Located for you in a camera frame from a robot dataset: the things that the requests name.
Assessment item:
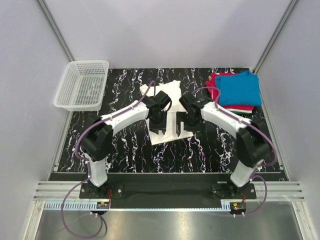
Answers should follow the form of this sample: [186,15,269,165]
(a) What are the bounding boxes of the green folded t shirt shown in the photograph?
[229,108,253,115]

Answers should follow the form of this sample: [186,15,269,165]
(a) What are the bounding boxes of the white printed t shirt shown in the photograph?
[138,80,195,146]

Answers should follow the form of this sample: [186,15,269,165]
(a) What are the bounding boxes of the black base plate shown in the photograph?
[79,173,257,200]

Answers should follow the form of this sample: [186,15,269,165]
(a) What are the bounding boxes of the aluminium rail profile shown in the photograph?
[33,181,305,202]

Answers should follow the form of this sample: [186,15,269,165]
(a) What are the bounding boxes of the left small circuit board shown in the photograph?
[96,201,110,209]

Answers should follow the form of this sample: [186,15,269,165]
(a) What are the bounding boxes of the red folded t shirt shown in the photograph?
[205,73,255,112]

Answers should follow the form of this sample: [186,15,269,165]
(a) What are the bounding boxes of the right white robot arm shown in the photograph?
[176,92,271,188]

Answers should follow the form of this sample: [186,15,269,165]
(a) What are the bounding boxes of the white plastic basket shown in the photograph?
[53,60,110,112]

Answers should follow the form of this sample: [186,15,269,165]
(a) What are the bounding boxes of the black marble pattern mat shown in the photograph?
[49,67,291,182]

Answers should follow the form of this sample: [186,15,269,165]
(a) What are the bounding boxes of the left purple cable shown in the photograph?
[61,80,156,240]

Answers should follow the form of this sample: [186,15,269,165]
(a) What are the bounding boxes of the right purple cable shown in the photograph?
[191,86,279,217]

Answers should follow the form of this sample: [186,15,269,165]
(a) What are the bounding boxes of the small circuit board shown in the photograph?
[231,202,247,211]
[96,201,110,209]

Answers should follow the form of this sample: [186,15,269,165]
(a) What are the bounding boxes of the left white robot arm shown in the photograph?
[76,90,172,188]

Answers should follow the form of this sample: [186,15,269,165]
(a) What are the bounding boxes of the blue folded t shirt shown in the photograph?
[215,71,262,107]

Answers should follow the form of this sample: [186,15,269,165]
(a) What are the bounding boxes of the white slotted cable duct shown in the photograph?
[44,200,231,212]

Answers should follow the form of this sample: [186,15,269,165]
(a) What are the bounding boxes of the purple cable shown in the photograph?
[191,86,279,217]
[61,80,156,240]

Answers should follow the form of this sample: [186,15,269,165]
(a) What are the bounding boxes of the right small circuit board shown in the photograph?
[231,202,247,211]

